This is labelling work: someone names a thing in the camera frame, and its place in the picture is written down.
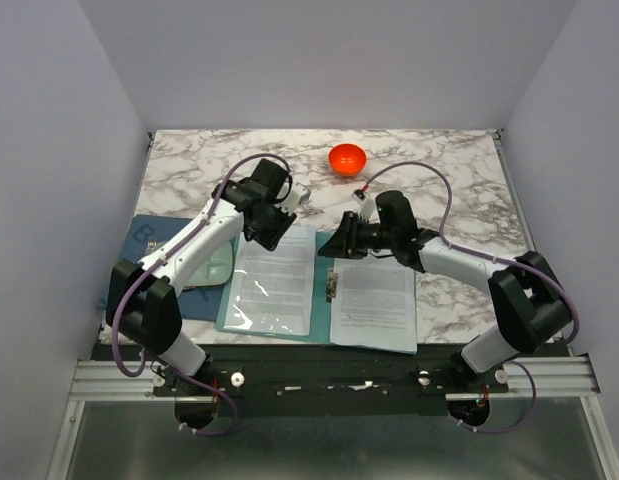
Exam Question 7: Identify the pale green divided plate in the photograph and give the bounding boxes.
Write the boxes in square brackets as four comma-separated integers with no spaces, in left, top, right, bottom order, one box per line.
[152,241,234,290]

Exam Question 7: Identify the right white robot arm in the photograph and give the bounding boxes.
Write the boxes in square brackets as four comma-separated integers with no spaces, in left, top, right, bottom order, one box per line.
[318,190,574,392]

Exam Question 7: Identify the printed white paper sheets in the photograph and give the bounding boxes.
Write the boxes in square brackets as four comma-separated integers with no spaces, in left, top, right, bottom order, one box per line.
[330,257,418,354]

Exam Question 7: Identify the orange plastic bowl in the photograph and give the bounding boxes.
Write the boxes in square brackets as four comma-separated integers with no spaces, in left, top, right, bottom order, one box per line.
[328,143,367,177]

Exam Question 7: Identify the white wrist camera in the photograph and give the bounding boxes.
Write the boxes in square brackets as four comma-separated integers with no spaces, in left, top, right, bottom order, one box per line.
[352,189,376,222]
[280,183,311,214]

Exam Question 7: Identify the single printed paper sheet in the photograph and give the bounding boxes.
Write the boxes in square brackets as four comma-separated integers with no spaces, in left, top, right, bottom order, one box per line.
[223,227,316,336]

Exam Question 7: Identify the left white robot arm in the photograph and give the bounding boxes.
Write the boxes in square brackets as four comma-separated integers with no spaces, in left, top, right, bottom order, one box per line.
[106,153,310,395]

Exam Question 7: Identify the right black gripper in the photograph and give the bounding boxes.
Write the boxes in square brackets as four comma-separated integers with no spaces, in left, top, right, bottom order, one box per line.
[317,211,397,261]

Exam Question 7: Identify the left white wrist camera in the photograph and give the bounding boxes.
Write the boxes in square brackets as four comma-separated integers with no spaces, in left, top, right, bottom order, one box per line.
[280,183,311,214]

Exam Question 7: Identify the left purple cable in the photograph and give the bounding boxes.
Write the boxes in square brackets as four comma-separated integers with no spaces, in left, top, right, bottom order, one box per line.
[111,153,293,437]

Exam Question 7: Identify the blue lettered placemat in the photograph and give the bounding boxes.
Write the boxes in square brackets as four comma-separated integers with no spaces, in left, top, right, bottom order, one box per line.
[118,214,225,322]

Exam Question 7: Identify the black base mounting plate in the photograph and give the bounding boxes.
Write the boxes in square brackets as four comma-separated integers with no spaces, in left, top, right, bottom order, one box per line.
[91,342,573,419]

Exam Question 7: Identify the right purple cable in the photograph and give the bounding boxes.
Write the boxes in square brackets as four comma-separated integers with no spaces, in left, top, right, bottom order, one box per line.
[352,161,580,435]

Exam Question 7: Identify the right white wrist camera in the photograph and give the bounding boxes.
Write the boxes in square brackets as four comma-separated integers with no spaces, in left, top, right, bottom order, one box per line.
[352,189,376,222]

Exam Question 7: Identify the teal file folder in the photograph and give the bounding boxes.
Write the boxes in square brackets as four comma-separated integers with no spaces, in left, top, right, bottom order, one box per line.
[216,229,337,345]

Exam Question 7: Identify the purple cable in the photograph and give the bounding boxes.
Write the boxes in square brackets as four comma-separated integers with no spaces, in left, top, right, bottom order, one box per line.
[111,153,293,437]
[352,161,580,435]

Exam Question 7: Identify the aluminium extrusion rail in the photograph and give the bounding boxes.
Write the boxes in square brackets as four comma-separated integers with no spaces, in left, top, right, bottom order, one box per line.
[47,356,619,479]

